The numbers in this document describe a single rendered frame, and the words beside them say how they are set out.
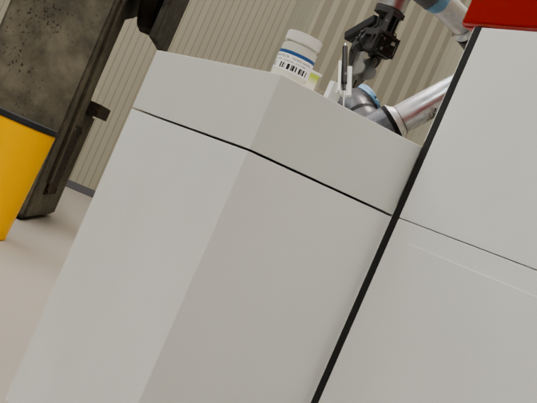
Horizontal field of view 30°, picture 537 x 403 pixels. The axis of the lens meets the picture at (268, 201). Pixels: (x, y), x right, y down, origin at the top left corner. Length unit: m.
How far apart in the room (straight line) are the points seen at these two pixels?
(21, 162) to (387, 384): 3.60
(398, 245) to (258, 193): 0.30
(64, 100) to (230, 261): 4.62
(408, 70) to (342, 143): 8.19
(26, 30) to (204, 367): 4.77
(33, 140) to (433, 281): 3.60
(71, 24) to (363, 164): 4.63
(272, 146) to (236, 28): 9.20
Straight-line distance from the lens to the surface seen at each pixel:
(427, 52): 10.14
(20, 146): 5.17
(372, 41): 2.53
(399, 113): 2.84
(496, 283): 1.70
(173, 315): 1.82
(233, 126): 1.87
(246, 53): 11.00
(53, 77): 6.40
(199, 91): 2.07
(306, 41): 1.88
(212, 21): 10.96
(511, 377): 1.62
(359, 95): 2.92
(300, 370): 1.96
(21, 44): 6.45
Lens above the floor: 0.75
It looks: level
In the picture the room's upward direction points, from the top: 24 degrees clockwise
